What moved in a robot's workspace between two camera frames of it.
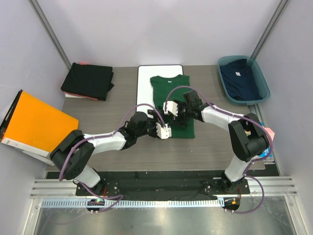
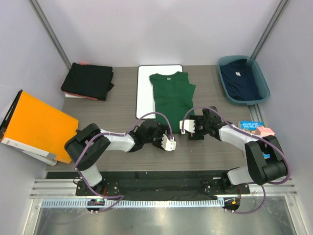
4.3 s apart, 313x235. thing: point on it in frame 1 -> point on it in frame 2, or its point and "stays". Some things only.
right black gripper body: x=184 y=114 -> x=201 y=128
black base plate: x=159 y=185 stays
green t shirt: x=166 y=89 stays
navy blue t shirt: x=240 y=81 stays
